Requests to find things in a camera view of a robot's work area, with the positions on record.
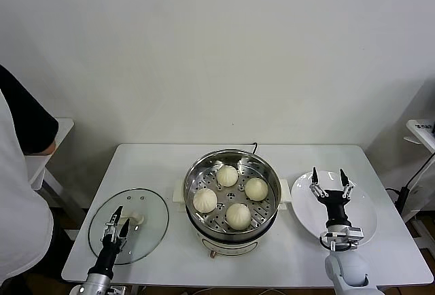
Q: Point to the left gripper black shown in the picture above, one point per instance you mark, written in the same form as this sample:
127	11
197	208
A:
108	257

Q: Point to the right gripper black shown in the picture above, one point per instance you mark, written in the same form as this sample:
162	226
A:
336	210

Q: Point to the round glass lid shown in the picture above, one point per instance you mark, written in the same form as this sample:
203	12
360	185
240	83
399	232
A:
149	213

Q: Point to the white steamed baozi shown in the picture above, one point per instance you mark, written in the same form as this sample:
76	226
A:
205	200
227	175
239	216
256	189

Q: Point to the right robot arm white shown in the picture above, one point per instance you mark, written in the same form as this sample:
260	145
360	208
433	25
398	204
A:
346	271

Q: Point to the steel steamer basket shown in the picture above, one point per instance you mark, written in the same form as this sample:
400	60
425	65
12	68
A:
261	213

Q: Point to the white round plate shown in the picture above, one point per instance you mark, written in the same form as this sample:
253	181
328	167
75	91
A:
302	206

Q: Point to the black power strip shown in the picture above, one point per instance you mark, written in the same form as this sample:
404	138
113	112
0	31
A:
404	200

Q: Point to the white side table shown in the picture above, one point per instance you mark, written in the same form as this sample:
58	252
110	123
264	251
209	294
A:
37	169

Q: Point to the person in white top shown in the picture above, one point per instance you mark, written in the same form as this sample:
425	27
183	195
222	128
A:
20	206

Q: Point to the white side stand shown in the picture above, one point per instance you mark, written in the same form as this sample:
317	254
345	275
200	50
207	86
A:
423	137

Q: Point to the person arm black sleeve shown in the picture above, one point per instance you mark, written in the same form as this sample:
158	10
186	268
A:
27	121

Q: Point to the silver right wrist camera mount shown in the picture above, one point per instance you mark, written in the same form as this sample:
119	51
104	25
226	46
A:
353	233

